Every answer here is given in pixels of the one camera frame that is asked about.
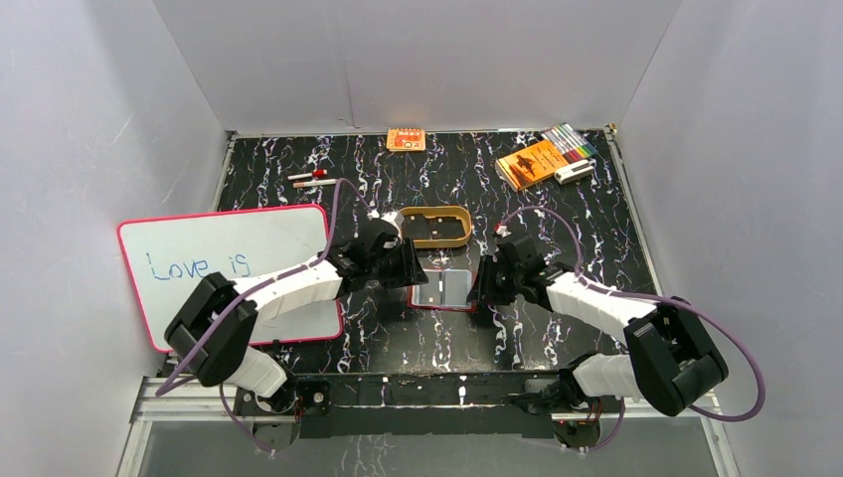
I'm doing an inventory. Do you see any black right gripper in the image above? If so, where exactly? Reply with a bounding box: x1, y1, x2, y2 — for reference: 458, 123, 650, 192
465, 254, 523, 306

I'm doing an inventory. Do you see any red leather card holder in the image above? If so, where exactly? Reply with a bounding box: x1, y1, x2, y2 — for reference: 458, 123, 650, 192
407, 268, 476, 313

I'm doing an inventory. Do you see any black VIP card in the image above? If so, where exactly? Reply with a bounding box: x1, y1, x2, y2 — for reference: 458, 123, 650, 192
403, 215, 449, 240

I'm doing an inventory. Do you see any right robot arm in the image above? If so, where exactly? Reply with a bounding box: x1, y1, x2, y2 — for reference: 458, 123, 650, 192
467, 234, 729, 416

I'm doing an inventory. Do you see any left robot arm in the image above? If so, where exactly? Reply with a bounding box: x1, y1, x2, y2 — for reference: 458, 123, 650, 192
158, 213, 428, 413

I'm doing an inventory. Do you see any orange capped white marker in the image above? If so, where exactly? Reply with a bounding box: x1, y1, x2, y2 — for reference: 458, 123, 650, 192
292, 179, 339, 189

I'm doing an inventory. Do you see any orange yellow book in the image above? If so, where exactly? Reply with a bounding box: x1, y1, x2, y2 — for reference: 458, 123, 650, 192
494, 140, 571, 192

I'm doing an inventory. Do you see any small orange spiral notepad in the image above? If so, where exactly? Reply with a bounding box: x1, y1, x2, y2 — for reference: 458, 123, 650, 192
386, 128, 426, 152

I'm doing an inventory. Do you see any red capped white marker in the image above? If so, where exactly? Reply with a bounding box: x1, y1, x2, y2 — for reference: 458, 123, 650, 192
287, 169, 327, 182

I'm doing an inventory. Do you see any white stapler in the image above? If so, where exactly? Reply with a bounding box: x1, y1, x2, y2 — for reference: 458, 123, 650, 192
554, 159, 593, 185

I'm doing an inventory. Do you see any pack of coloured markers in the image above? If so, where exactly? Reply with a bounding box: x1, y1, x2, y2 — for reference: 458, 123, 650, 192
541, 122, 597, 162

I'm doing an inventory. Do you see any pink framed whiteboard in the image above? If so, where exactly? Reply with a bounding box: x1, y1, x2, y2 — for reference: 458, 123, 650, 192
117, 204, 329, 353

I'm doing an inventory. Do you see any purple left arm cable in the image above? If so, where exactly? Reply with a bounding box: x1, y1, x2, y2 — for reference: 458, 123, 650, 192
154, 177, 380, 455

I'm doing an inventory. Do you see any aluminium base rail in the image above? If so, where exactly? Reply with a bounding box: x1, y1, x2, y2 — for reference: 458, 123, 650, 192
114, 372, 743, 477

